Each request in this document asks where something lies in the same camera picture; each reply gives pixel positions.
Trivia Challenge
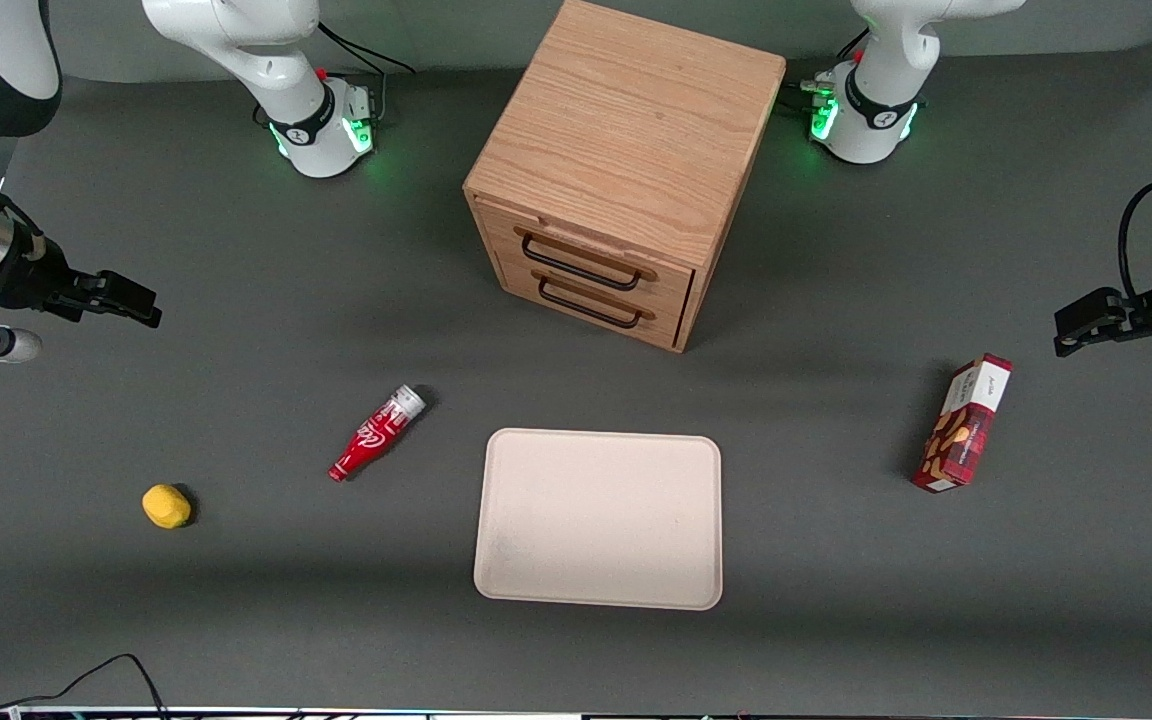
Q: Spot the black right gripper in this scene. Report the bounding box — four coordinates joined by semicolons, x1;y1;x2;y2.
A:
0;225;163;330

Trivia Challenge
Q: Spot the wooden drawer with handle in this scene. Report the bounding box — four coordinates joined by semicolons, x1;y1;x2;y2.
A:
499;253;689;348
474;193;697;313

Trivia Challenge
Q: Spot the wooden drawer cabinet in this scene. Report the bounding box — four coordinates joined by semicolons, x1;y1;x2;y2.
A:
463;0;788;354

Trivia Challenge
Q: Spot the red cookie box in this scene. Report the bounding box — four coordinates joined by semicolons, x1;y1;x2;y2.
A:
911;352;1015;494

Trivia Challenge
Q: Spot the yellow lemon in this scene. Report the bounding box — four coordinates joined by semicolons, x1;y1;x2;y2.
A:
141;483;193;530

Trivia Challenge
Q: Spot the red soda bottle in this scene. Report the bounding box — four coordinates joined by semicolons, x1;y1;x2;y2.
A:
327;385;428;484

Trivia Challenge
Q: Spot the beige plastic tray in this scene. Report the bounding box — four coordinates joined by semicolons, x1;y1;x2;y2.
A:
473;427;725;612

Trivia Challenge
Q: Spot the black right base cable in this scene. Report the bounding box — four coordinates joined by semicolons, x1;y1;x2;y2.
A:
316;20;417;121

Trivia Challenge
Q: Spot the black cable on table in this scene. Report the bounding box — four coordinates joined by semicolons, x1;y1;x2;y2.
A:
0;630;173;720

